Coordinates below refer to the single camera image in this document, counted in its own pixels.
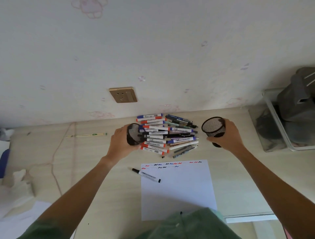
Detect person's left hand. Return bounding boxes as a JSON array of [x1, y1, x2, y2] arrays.
[[106, 124, 142, 164]]

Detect person's right hand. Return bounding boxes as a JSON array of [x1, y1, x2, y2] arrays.
[[206, 119, 246, 156]]

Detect black mesh cup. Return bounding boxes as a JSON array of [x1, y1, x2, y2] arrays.
[[201, 117, 226, 148], [126, 123, 146, 146]]

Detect pile of assorted pens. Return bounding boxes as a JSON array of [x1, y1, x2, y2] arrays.
[[136, 113, 199, 159]]

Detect black cap whiteboard marker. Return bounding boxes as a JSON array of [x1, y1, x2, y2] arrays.
[[132, 168, 162, 184]]

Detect white paper sheet with squiggles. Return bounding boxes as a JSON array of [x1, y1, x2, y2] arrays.
[[140, 159, 218, 221]]

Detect person's left forearm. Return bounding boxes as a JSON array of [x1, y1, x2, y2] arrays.
[[37, 155, 117, 229]]

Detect person's right forearm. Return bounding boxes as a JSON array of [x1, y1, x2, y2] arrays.
[[232, 146, 315, 239]]

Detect paper-wrapped chopsticks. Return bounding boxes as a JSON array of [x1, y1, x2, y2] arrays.
[[66, 133, 108, 138]]

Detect clear acrylic rack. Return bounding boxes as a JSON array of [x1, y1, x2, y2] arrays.
[[248, 88, 315, 152]]

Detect light wooden table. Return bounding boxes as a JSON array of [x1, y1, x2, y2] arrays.
[[0, 106, 315, 239]]

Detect green shirt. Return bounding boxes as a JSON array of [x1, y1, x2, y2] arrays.
[[17, 207, 243, 239]]

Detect crumpled white tissue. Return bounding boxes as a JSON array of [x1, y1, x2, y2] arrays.
[[0, 169, 36, 217]]

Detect blue item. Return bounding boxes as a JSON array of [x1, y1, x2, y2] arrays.
[[0, 149, 11, 179]]

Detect blank white paper sheet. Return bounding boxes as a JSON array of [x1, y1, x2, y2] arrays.
[[0, 200, 77, 239]]

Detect gold wall socket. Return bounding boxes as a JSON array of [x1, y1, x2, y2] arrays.
[[109, 86, 138, 104]]

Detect thin pink cord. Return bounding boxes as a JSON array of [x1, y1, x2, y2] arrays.
[[24, 122, 77, 197]]

